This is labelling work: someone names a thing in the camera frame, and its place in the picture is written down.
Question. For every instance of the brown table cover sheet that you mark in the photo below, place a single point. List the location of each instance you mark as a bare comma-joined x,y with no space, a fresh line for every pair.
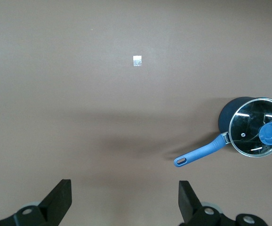
79,94

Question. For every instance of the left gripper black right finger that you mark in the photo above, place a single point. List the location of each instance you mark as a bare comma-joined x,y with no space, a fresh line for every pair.
190,202

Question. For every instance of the small clear tape square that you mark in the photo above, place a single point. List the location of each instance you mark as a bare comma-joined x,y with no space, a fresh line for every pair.
137,60

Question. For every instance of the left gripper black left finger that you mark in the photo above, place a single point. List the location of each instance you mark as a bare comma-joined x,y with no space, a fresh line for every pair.
56,200

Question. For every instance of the glass lid with blue knob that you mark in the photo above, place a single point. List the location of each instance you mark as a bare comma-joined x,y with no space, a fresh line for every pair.
249,122

